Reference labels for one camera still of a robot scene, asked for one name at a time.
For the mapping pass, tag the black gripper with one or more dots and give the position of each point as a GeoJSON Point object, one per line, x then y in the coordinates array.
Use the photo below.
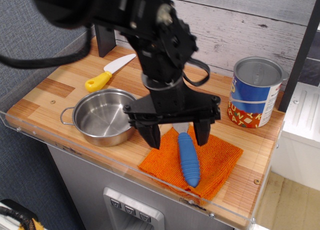
{"type": "Point", "coordinates": [176, 104]}

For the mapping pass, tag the blue handled metal fork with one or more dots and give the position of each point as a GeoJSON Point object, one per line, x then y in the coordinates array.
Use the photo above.
{"type": "Point", "coordinates": [188, 157]}

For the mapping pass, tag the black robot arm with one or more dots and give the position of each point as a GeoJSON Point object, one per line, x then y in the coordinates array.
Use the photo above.
{"type": "Point", "coordinates": [164, 44]}

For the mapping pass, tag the stainless steel pot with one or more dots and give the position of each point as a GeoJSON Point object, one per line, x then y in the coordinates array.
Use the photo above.
{"type": "Point", "coordinates": [99, 116]}

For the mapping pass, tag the orange knitted cloth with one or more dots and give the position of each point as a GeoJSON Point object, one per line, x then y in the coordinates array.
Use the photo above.
{"type": "Point", "coordinates": [217, 159]}

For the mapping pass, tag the blue soup can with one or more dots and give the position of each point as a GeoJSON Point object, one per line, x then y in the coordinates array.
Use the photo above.
{"type": "Point", "coordinates": [254, 89]}

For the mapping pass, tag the grey toy fridge cabinet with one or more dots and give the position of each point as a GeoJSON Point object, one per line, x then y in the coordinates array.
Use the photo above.
{"type": "Point", "coordinates": [108, 201]}

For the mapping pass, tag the white ridged side object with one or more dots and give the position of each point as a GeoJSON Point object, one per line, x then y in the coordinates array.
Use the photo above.
{"type": "Point", "coordinates": [297, 154]}

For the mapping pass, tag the clear acrylic table guard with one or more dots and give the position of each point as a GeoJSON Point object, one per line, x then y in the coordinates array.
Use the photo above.
{"type": "Point", "coordinates": [36, 113]}

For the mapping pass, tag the yellow black object bottom left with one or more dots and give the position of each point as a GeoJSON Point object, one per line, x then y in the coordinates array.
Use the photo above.
{"type": "Point", "coordinates": [14, 216]}

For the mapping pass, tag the yellow handled white toy knife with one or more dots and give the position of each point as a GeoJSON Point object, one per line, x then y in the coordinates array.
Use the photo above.
{"type": "Point", "coordinates": [98, 82]}

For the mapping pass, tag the black left vertical post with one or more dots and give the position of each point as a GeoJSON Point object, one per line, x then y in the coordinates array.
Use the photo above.
{"type": "Point", "coordinates": [106, 40]}

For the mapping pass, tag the black vertical post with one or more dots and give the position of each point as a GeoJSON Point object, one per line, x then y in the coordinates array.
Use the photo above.
{"type": "Point", "coordinates": [301, 57]}
{"type": "Point", "coordinates": [106, 40]}

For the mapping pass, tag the black right vertical post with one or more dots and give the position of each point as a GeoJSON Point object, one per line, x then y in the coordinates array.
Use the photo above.
{"type": "Point", "coordinates": [301, 57]}

